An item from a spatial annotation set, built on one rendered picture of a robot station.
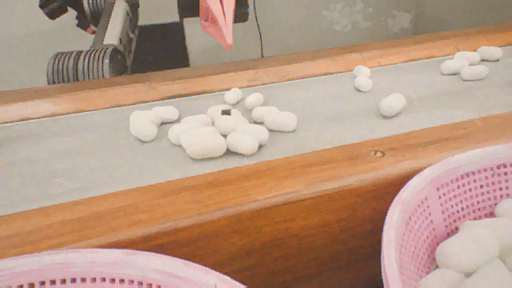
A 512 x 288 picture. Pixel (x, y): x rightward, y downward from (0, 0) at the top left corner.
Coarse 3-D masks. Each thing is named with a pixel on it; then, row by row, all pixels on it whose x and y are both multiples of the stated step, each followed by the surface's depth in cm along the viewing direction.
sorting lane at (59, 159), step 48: (288, 96) 49; (336, 96) 47; (384, 96) 45; (432, 96) 43; (480, 96) 42; (0, 144) 40; (48, 144) 39; (96, 144) 38; (144, 144) 37; (288, 144) 34; (336, 144) 33; (0, 192) 30; (48, 192) 29; (96, 192) 28
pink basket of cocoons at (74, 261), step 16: (16, 256) 17; (32, 256) 17; (48, 256) 17; (64, 256) 16; (80, 256) 16; (96, 256) 16; (112, 256) 16; (128, 256) 16; (144, 256) 16; (160, 256) 16; (0, 272) 16; (16, 272) 16; (32, 272) 17; (48, 272) 17; (64, 272) 17; (80, 272) 17; (96, 272) 16; (112, 272) 16; (128, 272) 16; (144, 272) 16; (160, 272) 16; (176, 272) 15; (192, 272) 15; (208, 272) 15
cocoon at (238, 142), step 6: (234, 132) 32; (240, 132) 32; (228, 138) 32; (234, 138) 32; (240, 138) 31; (246, 138) 31; (252, 138) 31; (228, 144) 32; (234, 144) 32; (240, 144) 31; (246, 144) 31; (252, 144) 31; (234, 150) 32; (240, 150) 31; (246, 150) 31; (252, 150) 31
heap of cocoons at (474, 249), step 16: (496, 208) 22; (464, 224) 22; (480, 224) 20; (496, 224) 20; (448, 240) 19; (464, 240) 19; (480, 240) 19; (496, 240) 19; (448, 256) 18; (464, 256) 18; (480, 256) 18; (496, 256) 19; (432, 272) 19; (448, 272) 18; (464, 272) 18; (480, 272) 17; (496, 272) 17
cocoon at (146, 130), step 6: (138, 120) 37; (144, 120) 37; (132, 126) 37; (138, 126) 36; (144, 126) 36; (150, 126) 36; (132, 132) 38; (138, 132) 36; (144, 132) 36; (150, 132) 36; (156, 132) 37; (144, 138) 36; (150, 138) 37
